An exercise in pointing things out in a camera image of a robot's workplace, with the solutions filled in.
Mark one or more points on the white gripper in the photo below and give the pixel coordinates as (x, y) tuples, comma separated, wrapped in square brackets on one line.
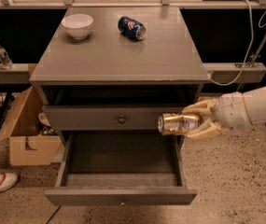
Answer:
[(231, 111)]

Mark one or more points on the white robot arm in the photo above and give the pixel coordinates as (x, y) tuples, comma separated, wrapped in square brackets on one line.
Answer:
[(256, 107)]

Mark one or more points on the grey drawer cabinet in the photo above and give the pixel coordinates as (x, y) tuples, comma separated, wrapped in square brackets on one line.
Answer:
[(109, 69)]

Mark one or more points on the open grey middle drawer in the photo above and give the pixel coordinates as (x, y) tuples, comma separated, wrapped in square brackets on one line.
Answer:
[(121, 168)]

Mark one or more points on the blue pepsi can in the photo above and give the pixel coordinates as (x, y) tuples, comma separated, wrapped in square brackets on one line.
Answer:
[(131, 28)]

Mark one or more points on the closed grey upper drawer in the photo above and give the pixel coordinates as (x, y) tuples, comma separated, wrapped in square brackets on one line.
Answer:
[(105, 118)]

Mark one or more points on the white ceramic bowl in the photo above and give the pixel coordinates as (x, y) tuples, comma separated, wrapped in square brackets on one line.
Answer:
[(78, 26)]

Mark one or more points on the open cardboard box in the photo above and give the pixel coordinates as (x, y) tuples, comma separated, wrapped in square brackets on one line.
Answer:
[(22, 130)]

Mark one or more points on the black stand leg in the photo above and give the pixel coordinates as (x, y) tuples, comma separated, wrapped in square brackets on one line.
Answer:
[(8, 99)]

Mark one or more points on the clear plastic water bottle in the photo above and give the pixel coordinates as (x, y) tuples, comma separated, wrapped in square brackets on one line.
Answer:
[(4, 59)]

